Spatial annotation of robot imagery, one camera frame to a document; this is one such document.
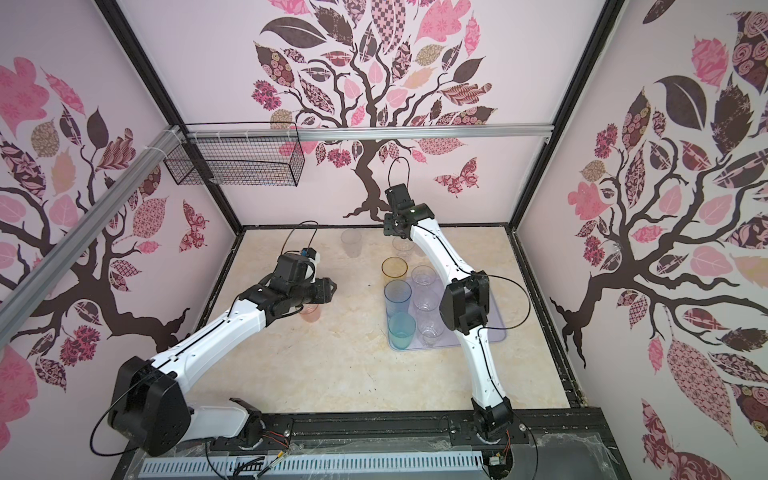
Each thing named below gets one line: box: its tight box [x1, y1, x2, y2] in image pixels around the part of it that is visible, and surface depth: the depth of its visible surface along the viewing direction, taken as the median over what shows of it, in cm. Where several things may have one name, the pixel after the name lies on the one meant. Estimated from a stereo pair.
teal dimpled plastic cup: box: [388, 312, 416, 350], surface depth 90 cm
